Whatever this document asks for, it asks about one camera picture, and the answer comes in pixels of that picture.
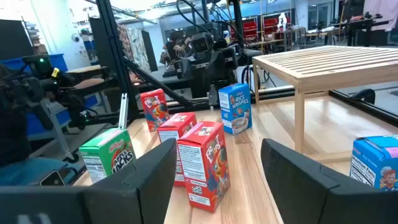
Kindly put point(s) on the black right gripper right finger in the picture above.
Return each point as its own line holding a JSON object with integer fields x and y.
{"x": 311, "y": 193}

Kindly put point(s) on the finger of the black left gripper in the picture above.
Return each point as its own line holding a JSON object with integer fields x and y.
{"x": 228, "y": 60}
{"x": 183, "y": 68}

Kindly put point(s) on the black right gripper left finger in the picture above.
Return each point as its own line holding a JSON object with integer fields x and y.
{"x": 140, "y": 186}

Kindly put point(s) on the green Apple Jacks cereal box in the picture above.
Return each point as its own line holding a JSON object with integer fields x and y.
{"x": 107, "y": 155}

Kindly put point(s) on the red Froot Loops cereal box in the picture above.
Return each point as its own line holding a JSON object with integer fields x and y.
{"x": 154, "y": 109}
{"x": 174, "y": 127}
{"x": 202, "y": 165}

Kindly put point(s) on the blue Rice Krispies cereal box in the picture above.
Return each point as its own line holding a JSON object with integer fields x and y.
{"x": 373, "y": 161}
{"x": 234, "y": 109}

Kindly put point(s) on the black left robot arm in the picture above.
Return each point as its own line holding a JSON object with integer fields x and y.
{"x": 203, "y": 88}

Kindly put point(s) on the wooden slatted shelf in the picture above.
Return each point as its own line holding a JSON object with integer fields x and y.
{"x": 326, "y": 67}

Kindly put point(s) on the red storage bin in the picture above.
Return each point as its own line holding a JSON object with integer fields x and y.
{"x": 250, "y": 29}
{"x": 270, "y": 26}

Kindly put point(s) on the patterned fabric curtain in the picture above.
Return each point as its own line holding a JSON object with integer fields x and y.
{"x": 133, "y": 46}

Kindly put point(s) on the silver aluminium profile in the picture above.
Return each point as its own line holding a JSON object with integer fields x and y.
{"x": 123, "y": 112}

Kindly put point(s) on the grey metal stand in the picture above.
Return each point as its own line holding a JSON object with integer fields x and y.
{"x": 59, "y": 130}

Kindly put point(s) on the blue plastic bin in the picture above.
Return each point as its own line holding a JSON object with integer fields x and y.
{"x": 59, "y": 60}

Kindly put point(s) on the black workbench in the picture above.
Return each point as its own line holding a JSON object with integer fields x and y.
{"x": 367, "y": 23}

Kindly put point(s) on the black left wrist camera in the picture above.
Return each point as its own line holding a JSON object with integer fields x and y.
{"x": 201, "y": 43}

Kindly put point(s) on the small table-level camera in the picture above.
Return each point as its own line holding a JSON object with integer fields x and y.
{"x": 53, "y": 179}

